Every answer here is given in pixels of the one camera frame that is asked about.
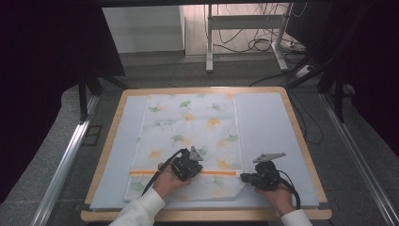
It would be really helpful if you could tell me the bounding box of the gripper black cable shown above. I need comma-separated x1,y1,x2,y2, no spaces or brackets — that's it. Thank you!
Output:
141,148,188,196
277,169,302,211

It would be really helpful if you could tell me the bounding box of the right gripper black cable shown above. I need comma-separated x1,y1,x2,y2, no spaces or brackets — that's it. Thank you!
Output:
277,169,302,211

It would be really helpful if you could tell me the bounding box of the white panel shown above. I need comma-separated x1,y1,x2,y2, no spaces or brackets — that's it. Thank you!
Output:
102,5,186,55

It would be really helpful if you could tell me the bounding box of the white metal desk frame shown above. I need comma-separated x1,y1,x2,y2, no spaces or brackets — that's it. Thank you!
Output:
205,3,295,73

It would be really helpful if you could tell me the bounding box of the dark curtain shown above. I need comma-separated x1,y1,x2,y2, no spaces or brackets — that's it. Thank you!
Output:
340,0,399,159
0,0,126,205

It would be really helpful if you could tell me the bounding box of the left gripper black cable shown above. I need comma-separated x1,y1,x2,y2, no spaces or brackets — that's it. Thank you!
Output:
141,148,188,196

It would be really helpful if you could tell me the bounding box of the person's left hand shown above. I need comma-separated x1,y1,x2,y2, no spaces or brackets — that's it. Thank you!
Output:
152,162,193,200

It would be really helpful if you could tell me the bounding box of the person's right hand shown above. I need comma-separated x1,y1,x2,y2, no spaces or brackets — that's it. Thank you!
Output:
254,183,295,218

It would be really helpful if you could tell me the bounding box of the black floor cable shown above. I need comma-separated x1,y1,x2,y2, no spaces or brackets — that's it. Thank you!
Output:
287,89,325,146

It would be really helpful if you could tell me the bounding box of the black metal stand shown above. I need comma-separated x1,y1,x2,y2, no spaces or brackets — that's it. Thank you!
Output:
75,70,135,124
286,3,375,124

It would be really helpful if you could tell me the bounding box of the wooden table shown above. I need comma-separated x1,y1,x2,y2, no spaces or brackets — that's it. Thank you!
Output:
80,87,333,222

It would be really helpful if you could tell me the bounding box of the white power strip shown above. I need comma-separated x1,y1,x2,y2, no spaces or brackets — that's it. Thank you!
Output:
281,40,308,52

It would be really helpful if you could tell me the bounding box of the tangle of black floor cables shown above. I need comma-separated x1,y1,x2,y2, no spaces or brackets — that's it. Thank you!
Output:
215,3,310,54

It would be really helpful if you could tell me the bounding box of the white ginkgo leaf print pillowcase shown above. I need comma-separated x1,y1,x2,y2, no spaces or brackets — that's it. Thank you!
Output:
123,92,247,202

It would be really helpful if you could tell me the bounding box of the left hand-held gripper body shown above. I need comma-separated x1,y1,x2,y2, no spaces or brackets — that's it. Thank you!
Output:
170,146,204,183

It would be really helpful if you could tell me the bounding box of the aluminium floor rail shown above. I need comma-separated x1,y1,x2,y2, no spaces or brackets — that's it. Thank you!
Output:
319,92,399,226
30,93,102,226

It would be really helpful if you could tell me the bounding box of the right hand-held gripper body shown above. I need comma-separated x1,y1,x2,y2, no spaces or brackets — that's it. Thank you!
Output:
252,153,287,191

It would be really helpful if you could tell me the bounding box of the pale grey table mat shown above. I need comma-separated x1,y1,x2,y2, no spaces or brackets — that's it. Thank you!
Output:
89,91,320,211

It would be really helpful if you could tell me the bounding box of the white plug adapter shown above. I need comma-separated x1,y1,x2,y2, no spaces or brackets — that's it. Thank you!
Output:
294,64,315,79

